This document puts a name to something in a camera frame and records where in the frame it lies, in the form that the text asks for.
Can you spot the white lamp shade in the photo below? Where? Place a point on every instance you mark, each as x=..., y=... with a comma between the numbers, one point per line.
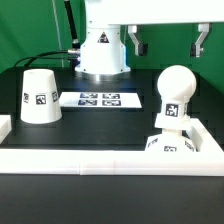
x=40, y=100

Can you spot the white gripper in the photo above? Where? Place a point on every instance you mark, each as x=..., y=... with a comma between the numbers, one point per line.
x=140, y=12

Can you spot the white marker sheet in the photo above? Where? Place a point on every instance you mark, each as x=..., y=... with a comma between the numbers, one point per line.
x=99, y=100

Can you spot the white lamp bulb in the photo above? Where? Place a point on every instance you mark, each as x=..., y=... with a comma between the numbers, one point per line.
x=176, y=85

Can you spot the white lamp base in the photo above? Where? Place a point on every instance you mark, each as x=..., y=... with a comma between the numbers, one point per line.
x=171, y=138

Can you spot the white U-shaped border frame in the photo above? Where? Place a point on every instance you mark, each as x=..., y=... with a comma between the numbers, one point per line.
x=207, y=160

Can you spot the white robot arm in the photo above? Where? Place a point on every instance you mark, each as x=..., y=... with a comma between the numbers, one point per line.
x=103, y=55

